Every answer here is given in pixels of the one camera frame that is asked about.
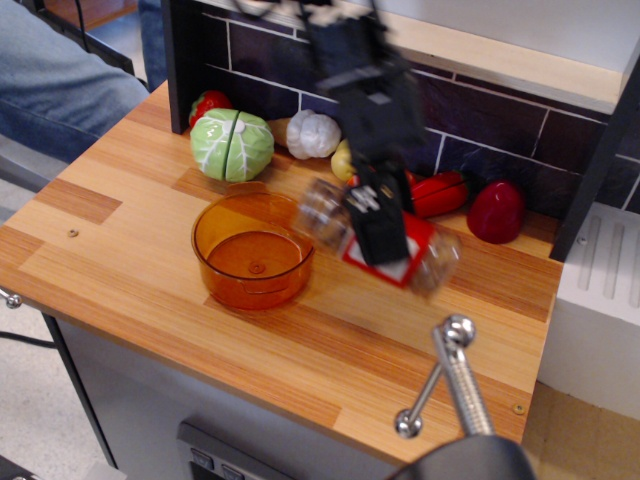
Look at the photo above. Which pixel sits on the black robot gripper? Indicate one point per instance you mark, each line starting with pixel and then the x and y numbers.
pixel 379 113

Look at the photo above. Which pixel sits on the clear almond jar red label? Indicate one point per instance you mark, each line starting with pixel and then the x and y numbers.
pixel 365 227

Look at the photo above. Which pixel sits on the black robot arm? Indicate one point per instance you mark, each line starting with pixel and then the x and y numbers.
pixel 320 15

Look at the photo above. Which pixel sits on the orange transparent plastic pot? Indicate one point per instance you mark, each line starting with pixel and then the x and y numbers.
pixel 249 255

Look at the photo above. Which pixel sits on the red toy chili pepper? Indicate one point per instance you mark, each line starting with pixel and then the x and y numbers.
pixel 439 194

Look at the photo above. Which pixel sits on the white toy garlic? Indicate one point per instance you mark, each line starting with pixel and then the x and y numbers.
pixel 312 135

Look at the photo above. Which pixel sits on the tan toy bread piece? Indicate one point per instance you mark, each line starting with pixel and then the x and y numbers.
pixel 279 130

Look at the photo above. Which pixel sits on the green toy cabbage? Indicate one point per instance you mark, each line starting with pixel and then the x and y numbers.
pixel 231 145

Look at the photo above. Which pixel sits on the white ribbed appliance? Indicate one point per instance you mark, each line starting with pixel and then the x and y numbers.
pixel 592 347

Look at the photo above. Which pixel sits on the black clamp body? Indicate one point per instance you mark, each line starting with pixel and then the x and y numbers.
pixel 474 457

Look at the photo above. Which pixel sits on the grey control panel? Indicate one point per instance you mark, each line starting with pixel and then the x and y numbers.
pixel 204 456

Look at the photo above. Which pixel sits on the person leg in jeans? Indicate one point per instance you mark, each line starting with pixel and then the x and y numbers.
pixel 56 98

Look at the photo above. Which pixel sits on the small metal knob left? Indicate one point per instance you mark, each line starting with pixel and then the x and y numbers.
pixel 12 300

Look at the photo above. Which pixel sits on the metal clamp screw handle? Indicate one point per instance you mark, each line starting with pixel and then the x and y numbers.
pixel 451 338

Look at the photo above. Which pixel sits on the black shelf post left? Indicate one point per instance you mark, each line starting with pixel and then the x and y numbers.
pixel 183 26

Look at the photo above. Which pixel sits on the black shelf post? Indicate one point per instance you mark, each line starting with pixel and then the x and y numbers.
pixel 183 26
pixel 600 161

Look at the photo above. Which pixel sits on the black shelf post right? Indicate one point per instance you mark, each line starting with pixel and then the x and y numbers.
pixel 600 161

